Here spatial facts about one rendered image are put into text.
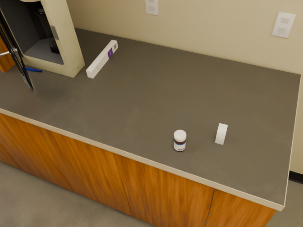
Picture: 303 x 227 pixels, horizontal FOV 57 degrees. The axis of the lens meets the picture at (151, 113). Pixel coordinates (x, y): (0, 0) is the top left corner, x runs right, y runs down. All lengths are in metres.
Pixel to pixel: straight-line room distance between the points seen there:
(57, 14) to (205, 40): 0.73
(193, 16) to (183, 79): 0.32
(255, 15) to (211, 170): 0.73
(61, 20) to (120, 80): 0.38
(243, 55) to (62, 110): 0.93
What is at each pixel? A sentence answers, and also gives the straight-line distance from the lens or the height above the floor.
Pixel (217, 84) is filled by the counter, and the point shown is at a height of 0.94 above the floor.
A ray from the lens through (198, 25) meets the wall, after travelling 1.49.
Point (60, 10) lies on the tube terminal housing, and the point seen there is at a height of 1.27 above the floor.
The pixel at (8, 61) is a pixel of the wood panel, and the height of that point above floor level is 0.98.
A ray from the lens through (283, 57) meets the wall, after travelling 1.51.
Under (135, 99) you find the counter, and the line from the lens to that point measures 1.29.
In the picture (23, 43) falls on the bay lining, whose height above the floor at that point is 1.06.
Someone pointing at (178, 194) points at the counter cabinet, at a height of 0.67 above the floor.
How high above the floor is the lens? 1.86
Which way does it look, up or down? 49 degrees down
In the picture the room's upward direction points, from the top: 5 degrees counter-clockwise
